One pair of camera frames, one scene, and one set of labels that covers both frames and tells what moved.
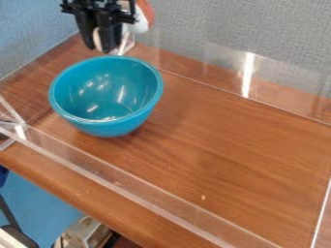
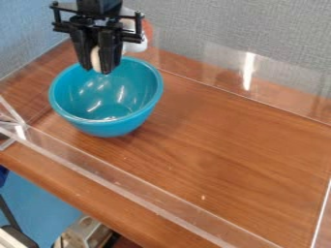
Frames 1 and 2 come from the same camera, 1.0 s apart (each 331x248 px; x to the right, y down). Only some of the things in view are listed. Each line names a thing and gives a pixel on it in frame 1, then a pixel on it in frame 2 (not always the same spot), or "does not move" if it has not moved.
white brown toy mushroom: [144, 16] to [127, 24]
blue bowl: [104, 94] does not move
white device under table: [87, 234] does not move
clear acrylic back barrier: [274, 65] does not move
